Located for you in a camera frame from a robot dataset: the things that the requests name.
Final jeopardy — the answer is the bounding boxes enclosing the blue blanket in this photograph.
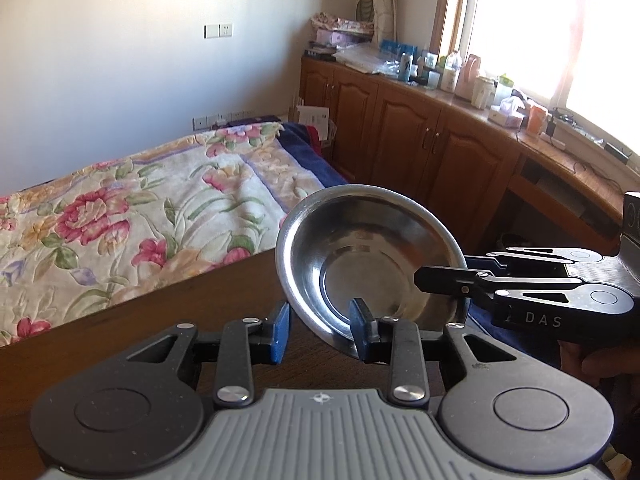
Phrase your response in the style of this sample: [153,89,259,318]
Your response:
[277,122,352,194]

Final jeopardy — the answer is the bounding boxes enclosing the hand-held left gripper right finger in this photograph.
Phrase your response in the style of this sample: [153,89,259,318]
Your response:
[350,298,519,409]

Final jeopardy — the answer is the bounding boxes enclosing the white curtain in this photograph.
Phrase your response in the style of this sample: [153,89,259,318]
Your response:
[372,0,402,44]

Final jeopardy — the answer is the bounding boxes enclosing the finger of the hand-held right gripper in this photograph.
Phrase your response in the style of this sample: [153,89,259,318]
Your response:
[466,246,605,268]
[414,265,592,312]

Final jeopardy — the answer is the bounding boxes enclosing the floral bedspread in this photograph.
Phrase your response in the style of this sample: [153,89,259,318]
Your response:
[0,122,327,349]

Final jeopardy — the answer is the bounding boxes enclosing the white paper bag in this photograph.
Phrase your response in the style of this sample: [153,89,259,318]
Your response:
[294,104,332,142]

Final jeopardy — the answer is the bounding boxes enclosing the white plastic bottle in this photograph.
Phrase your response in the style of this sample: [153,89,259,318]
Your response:
[439,51,461,94]

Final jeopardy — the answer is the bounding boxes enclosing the person's right hand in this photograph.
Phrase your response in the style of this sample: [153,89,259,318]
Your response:
[559,343,640,389]

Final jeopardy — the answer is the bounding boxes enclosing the clear plastic bags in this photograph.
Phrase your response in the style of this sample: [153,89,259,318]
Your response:
[334,41,402,74]

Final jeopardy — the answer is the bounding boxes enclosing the floral cloth bundle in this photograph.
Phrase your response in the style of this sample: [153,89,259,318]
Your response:
[310,11,374,32]

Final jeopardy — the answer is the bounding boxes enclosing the wooden cabinet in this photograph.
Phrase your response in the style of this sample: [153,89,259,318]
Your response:
[299,54,640,262]

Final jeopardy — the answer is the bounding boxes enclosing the window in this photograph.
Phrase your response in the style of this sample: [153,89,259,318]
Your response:
[432,0,640,153]

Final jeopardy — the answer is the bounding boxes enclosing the green lidded bottle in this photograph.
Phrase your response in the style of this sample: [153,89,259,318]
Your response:
[494,73,516,106]

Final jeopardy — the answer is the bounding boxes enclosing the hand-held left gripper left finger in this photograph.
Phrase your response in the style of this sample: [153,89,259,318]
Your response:
[112,302,292,409]

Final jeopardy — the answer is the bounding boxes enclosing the pink container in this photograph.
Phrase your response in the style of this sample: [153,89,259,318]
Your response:
[459,53,484,101]

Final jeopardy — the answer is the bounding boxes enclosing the small steel bowl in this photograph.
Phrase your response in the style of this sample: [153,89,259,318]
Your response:
[274,183,469,361]

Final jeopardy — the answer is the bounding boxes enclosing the tissue box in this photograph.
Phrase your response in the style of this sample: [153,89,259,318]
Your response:
[487,97,526,129]

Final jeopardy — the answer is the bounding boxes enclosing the purple box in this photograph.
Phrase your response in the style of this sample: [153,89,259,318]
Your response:
[315,28,374,47]

